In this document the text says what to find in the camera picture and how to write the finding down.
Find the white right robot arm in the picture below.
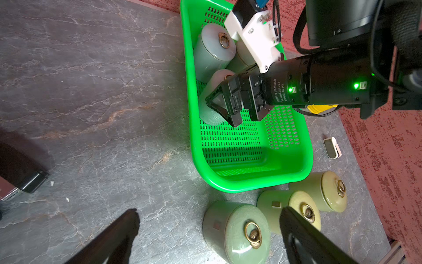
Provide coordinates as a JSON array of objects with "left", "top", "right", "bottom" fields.
[{"left": 200, "top": 1, "right": 422, "bottom": 127}]

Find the green plastic basket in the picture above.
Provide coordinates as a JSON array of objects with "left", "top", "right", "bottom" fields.
[{"left": 180, "top": 1, "right": 313, "bottom": 193}]

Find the green tea canister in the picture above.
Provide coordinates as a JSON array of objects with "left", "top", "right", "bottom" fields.
[{"left": 203, "top": 201, "right": 271, "bottom": 264}]

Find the grey-green tea canister front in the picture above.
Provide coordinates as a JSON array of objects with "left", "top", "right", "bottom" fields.
[{"left": 198, "top": 68, "right": 236, "bottom": 127}]

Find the grey-green tea canister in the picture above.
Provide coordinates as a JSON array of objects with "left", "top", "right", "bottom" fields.
[
  {"left": 226, "top": 39, "right": 256, "bottom": 74},
  {"left": 198, "top": 68, "right": 236, "bottom": 127}
]

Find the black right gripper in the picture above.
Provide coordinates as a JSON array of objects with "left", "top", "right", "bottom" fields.
[{"left": 205, "top": 55, "right": 317, "bottom": 127}]

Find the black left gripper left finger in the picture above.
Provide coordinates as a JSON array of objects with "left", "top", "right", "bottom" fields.
[{"left": 67, "top": 209, "right": 140, "bottom": 264}]

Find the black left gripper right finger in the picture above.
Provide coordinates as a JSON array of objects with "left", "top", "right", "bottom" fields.
[{"left": 279, "top": 207, "right": 356, "bottom": 264}]

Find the white stapler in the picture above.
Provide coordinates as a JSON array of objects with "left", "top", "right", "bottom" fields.
[{"left": 323, "top": 137, "right": 342, "bottom": 160}]

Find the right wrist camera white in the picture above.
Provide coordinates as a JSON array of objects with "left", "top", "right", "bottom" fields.
[{"left": 224, "top": 0, "right": 281, "bottom": 74}]

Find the grey tea canister back left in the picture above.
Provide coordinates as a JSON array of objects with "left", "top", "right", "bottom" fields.
[{"left": 193, "top": 24, "right": 236, "bottom": 83}]

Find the yellow-green tea canister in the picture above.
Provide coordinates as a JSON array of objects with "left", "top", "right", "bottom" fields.
[{"left": 289, "top": 171, "right": 347, "bottom": 213}]

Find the yellow metal pencil bucket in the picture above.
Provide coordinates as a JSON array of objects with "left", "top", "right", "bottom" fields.
[{"left": 307, "top": 104, "right": 338, "bottom": 115}]

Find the beige tea canister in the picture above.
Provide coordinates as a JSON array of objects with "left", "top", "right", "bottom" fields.
[{"left": 256, "top": 189, "right": 322, "bottom": 235}]

